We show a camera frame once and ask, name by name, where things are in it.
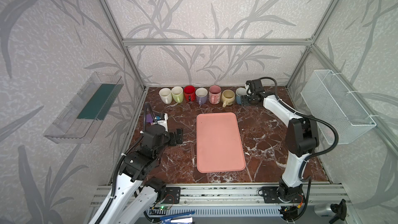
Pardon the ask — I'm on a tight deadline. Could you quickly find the white wire basket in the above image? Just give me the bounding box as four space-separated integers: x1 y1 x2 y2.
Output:
301 69 376 145

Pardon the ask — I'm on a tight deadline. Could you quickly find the pink plastic tray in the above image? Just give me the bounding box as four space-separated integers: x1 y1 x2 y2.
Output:
197 113 246 173

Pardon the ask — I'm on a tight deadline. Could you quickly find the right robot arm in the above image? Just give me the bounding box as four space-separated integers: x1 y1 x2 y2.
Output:
240 77 339 202

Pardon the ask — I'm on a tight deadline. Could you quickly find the silver black clamp device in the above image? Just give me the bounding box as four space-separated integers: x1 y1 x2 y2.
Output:
314 199 347 224

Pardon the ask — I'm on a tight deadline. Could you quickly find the white mug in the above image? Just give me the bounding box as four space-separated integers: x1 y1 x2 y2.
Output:
159 88 173 105

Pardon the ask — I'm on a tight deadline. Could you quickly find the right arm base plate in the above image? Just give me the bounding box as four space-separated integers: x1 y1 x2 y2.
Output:
259 186 306 204

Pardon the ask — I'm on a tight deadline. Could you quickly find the red mug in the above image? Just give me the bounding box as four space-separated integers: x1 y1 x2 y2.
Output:
183 85 196 102

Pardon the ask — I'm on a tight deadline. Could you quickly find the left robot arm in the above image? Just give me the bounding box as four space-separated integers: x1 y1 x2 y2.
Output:
90 124 183 224

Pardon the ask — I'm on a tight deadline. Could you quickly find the light green mug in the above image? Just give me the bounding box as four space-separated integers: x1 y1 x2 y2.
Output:
171 86 184 104

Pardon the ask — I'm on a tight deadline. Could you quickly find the purple spatula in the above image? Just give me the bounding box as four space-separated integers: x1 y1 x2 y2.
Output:
146 114 155 124

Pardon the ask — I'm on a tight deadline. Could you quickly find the beige teapot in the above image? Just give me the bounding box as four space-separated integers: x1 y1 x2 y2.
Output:
221 90 235 108

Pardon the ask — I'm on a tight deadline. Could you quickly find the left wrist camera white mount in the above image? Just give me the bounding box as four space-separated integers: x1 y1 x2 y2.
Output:
154 113 168 131

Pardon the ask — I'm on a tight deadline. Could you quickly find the lavender mug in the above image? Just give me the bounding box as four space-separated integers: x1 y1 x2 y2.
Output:
195 88 208 105

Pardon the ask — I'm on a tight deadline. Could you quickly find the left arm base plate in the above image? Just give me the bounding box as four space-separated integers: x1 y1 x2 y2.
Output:
160 186 181 204

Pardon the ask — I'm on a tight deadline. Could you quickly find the clear plastic wall shelf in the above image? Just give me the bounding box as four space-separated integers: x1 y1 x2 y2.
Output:
44 72 124 144

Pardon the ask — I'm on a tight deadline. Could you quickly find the blue handled tool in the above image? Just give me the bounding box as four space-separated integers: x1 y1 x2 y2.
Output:
160 211 195 224

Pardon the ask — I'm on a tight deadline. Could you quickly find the blue mug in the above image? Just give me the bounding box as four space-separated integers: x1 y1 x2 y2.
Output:
235 88 247 105

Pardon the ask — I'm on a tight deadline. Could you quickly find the pink mug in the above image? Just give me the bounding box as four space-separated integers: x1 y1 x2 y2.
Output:
208 85 222 105

